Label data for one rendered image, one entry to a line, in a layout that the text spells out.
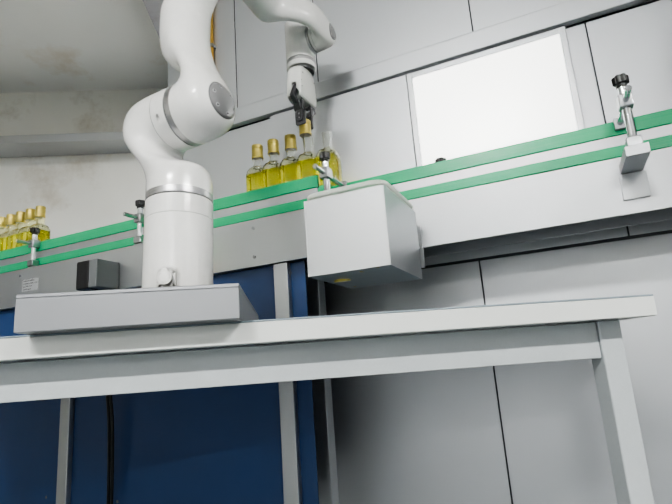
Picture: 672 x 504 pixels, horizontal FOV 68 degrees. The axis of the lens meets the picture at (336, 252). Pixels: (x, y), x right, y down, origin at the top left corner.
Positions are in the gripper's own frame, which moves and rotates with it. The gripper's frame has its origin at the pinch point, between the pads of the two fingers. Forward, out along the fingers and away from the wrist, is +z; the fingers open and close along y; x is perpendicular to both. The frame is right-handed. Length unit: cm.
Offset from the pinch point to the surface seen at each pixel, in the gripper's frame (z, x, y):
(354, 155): 7.9, 9.0, -13.8
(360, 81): -16.1, 12.7, -14.6
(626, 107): 25, 76, 13
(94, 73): -151, -227, -110
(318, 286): 47.5, -0.5, -3.4
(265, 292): 50, -8, 12
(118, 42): -151, -185, -94
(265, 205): 27.2, -6.7, 11.8
